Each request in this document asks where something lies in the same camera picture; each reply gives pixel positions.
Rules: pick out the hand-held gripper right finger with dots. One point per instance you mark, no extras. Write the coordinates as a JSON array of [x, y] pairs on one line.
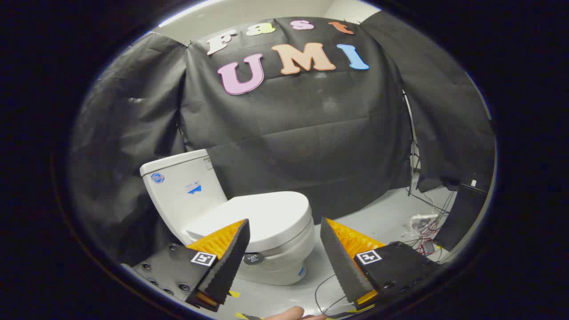
[[338, 262]]

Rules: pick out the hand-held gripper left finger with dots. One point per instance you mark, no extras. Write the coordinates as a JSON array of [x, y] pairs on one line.
[[229, 262]]

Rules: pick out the white toilet lid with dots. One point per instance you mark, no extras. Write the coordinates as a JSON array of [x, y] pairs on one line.
[[271, 213]]

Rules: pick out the white ceramic toilet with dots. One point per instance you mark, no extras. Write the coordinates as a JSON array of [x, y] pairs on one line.
[[178, 195]]

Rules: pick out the small black power adapter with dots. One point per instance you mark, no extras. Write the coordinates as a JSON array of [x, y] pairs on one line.
[[427, 247]]

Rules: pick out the white power strip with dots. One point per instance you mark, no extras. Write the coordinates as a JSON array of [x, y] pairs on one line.
[[423, 220]]

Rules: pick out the black backdrop cloth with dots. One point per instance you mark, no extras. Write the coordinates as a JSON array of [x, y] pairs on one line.
[[311, 133]]

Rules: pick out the black equipment box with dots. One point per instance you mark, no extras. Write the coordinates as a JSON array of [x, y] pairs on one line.
[[462, 218]]

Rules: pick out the thin black stand pole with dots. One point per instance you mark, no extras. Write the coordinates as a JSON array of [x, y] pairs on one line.
[[413, 146]]

